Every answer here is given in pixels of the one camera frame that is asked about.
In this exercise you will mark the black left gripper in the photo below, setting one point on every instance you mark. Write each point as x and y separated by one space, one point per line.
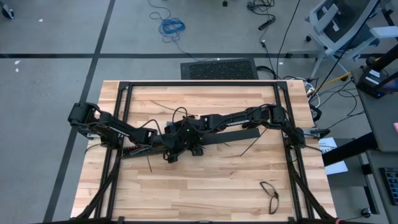
169 143

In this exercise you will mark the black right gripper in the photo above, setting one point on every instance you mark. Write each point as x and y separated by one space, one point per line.
186 127

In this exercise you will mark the black duct cover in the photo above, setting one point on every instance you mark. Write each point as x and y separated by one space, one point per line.
236 136

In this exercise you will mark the brown zip tie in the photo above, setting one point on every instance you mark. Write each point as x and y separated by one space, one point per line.
253 142

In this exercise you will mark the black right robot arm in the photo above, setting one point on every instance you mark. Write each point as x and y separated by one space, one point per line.
242 119

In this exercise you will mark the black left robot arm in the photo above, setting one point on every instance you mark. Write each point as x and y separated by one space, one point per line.
109 127

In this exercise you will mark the black eyeglasses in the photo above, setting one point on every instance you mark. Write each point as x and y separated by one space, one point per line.
275 195

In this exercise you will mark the small black floor item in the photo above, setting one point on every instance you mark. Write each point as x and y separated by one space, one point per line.
224 3

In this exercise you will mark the black power strip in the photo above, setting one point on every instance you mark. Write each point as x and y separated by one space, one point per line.
266 24

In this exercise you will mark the white paper sheet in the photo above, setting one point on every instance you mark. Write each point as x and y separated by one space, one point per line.
337 168

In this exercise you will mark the black device with blue light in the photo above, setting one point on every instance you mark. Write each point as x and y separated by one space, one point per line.
370 81

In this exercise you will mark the grey office chair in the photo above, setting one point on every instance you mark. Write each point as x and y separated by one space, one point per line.
342 18

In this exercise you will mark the black round knob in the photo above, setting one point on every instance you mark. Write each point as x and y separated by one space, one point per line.
366 212

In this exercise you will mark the grey side desk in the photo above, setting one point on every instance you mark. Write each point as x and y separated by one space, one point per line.
385 124

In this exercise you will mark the black caster wheel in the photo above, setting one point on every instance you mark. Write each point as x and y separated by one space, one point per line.
7 12

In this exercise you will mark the pink item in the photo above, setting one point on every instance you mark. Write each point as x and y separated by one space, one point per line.
395 127

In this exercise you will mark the black stand pole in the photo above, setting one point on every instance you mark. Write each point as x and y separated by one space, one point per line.
385 56

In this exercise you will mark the black keyboard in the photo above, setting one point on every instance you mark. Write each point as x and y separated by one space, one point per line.
391 186

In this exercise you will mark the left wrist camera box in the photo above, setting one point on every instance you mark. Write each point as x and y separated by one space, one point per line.
173 159

